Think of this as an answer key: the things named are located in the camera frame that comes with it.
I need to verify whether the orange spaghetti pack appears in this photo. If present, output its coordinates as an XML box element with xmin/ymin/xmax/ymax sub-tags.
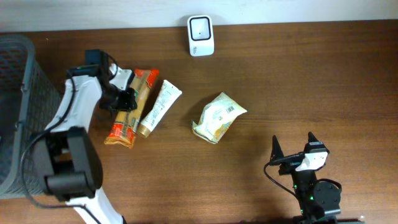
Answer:
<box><xmin>104</xmin><ymin>69</ymin><xmax>159</xmax><ymax>148</ymax></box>

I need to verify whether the white tube gold cap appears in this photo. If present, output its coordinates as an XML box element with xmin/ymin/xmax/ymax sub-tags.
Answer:
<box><xmin>137</xmin><ymin>80</ymin><xmax>182</xmax><ymax>139</ymax></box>

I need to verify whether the yellow white snack bag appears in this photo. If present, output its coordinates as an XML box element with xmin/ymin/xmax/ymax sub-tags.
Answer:
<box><xmin>191</xmin><ymin>91</ymin><xmax>248</xmax><ymax>144</ymax></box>

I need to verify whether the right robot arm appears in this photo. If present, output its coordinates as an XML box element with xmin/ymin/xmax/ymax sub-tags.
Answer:
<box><xmin>264</xmin><ymin>132</ymin><xmax>342</xmax><ymax>223</ymax></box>

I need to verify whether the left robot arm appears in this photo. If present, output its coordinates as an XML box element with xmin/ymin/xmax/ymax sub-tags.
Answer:
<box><xmin>19</xmin><ymin>49</ymin><xmax>137</xmax><ymax>223</ymax></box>

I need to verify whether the white barcode scanner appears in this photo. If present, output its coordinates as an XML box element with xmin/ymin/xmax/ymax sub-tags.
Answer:
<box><xmin>187</xmin><ymin>15</ymin><xmax>215</xmax><ymax>57</ymax></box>

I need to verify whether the dark grey mesh basket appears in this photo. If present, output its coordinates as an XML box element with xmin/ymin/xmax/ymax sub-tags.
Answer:
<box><xmin>1</xmin><ymin>34</ymin><xmax>60</xmax><ymax>199</ymax></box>

